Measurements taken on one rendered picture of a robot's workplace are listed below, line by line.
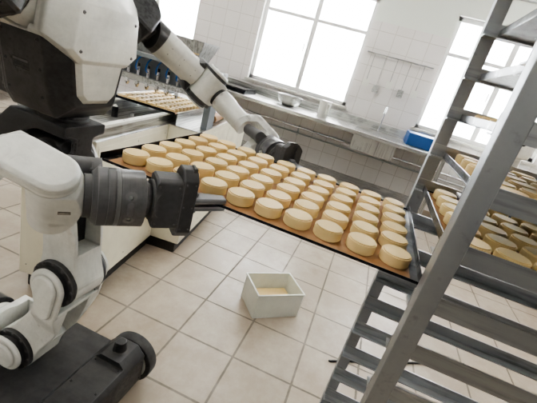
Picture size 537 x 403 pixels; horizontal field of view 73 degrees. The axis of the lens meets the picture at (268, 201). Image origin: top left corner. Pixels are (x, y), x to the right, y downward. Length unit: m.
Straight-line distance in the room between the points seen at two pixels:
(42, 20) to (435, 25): 4.52
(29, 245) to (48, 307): 0.88
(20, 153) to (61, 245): 0.60
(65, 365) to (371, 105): 4.29
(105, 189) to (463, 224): 0.49
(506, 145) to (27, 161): 0.59
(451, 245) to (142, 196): 0.44
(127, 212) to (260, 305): 1.59
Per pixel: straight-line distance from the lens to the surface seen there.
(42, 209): 0.57
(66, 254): 1.13
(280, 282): 2.32
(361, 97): 4.95
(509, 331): 0.65
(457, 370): 0.69
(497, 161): 0.53
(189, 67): 1.22
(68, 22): 0.90
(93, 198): 0.56
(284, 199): 0.68
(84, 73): 0.95
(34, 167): 0.55
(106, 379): 1.49
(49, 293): 1.16
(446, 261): 0.56
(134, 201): 0.56
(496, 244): 0.70
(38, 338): 1.39
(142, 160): 0.74
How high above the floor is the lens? 1.32
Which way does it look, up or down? 20 degrees down
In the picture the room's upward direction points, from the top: 16 degrees clockwise
